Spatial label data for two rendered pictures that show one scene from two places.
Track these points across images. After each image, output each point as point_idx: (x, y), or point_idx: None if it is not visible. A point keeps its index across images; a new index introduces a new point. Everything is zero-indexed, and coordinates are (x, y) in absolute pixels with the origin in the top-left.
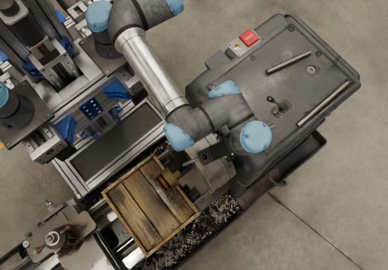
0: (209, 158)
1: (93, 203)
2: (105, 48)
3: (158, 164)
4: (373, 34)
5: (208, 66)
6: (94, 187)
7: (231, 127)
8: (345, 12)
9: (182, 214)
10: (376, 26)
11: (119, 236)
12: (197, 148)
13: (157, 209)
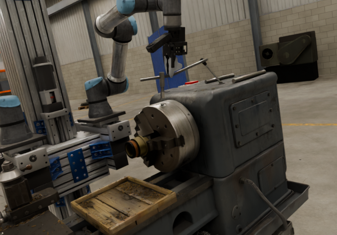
0: (153, 43)
1: None
2: (95, 107)
3: (132, 178)
4: (332, 180)
5: (165, 91)
6: None
7: None
8: (300, 174)
9: (156, 201)
10: (331, 175)
11: None
12: (157, 103)
13: (129, 203)
